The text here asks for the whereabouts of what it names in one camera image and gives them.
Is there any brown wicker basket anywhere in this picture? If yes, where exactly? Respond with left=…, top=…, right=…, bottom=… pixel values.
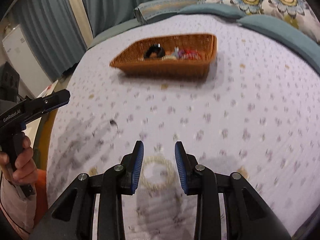
left=109, top=33, right=217, bottom=82

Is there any person's left hand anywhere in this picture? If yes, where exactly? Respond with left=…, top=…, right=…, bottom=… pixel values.
left=0, top=135, right=38, bottom=188

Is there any blue folded throw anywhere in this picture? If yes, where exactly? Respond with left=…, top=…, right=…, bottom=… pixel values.
left=134, top=0, right=200, bottom=25

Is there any book with red edge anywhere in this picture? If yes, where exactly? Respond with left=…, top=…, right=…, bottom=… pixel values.
left=37, top=84, right=59, bottom=98

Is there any purple spiral hair tie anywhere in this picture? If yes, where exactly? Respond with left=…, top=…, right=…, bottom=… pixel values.
left=175, top=47, right=187, bottom=60

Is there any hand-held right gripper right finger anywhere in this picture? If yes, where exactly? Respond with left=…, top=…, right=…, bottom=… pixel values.
left=174, top=141, right=293, bottom=240

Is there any blue pillow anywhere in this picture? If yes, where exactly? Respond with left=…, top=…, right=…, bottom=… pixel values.
left=179, top=4, right=244, bottom=22
left=240, top=15, right=320, bottom=74

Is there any cream curtain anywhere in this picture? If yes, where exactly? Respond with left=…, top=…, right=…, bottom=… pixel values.
left=64, top=0, right=94, bottom=38

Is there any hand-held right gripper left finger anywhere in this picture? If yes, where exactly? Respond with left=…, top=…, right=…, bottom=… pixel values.
left=29, top=140, right=145, bottom=240

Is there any blue curtain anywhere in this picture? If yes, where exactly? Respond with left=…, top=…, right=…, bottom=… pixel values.
left=12, top=0, right=88, bottom=80
left=75, top=0, right=168, bottom=38

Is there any pearl bracelet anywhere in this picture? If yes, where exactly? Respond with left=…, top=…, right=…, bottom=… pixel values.
left=140, top=156, right=177, bottom=192

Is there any thin necklace with dark pendant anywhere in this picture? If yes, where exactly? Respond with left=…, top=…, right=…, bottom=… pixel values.
left=92, top=119, right=119, bottom=144

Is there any red string bracelet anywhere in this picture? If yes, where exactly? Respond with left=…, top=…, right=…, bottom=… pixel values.
left=185, top=50, right=203, bottom=60

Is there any orange object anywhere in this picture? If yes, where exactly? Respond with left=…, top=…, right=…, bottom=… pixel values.
left=34, top=170, right=50, bottom=227

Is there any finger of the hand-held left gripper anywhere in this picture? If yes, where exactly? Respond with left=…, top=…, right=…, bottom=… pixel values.
left=24, top=89, right=71, bottom=117
left=24, top=107, right=61, bottom=125

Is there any person's left forearm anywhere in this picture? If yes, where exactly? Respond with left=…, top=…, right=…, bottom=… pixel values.
left=0, top=172, right=38, bottom=240

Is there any white cabinet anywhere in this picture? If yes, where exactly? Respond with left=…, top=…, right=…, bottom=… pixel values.
left=2, top=25, right=52, bottom=90

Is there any black wrist watch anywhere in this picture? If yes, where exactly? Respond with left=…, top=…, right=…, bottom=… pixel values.
left=144, top=43, right=166, bottom=60

